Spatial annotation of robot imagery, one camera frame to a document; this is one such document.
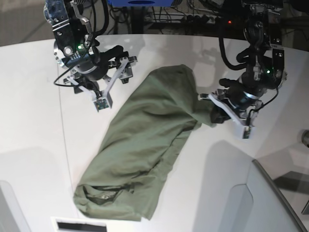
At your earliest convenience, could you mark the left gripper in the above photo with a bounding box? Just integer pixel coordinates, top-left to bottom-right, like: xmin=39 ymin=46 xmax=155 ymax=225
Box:
xmin=210 ymin=67 xmax=287 ymax=124

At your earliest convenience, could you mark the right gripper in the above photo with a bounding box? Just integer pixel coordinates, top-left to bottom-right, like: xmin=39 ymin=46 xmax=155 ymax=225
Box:
xmin=54 ymin=45 xmax=128 ymax=82

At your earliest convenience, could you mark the green t-shirt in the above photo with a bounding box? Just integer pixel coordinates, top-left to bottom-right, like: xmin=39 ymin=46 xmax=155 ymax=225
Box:
xmin=73 ymin=65 xmax=215 ymax=221

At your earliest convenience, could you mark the grey monitor edge panel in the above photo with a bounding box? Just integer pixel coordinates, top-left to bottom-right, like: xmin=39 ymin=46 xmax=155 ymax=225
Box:
xmin=253 ymin=159 xmax=308 ymax=232

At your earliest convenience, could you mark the blue bin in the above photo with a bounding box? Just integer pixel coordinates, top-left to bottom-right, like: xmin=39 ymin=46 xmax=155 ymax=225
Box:
xmin=108 ymin=0 xmax=173 ymax=7

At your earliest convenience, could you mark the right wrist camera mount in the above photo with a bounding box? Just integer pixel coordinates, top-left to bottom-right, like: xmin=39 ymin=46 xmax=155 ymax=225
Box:
xmin=63 ymin=55 xmax=138 ymax=111

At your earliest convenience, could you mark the black power strip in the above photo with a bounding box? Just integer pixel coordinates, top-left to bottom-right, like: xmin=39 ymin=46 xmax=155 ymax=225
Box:
xmin=185 ymin=14 xmax=234 ymax=25

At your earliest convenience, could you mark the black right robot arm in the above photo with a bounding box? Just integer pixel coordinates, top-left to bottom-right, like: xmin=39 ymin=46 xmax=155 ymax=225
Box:
xmin=43 ymin=0 xmax=127 ymax=87

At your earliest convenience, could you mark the white label plate with slot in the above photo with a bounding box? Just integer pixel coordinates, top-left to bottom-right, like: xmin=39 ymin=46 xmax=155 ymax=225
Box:
xmin=51 ymin=217 xmax=108 ymax=232

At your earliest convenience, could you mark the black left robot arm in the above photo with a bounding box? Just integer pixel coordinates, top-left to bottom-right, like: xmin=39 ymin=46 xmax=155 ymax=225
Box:
xmin=210 ymin=0 xmax=284 ymax=126

